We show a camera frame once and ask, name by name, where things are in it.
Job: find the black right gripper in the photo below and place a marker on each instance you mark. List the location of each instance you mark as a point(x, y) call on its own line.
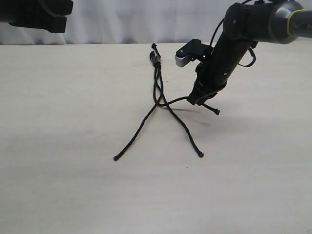
point(244, 25)

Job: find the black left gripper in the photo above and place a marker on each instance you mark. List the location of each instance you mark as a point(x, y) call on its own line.
point(36, 14)

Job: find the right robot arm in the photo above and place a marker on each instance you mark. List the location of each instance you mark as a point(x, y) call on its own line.
point(288, 21)

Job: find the white curtain backdrop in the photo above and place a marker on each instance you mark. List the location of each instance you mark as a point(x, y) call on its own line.
point(128, 21)

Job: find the clear tape strip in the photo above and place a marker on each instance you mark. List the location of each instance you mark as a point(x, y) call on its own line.
point(164, 62)

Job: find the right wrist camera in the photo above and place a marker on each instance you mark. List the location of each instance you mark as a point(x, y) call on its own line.
point(191, 51)

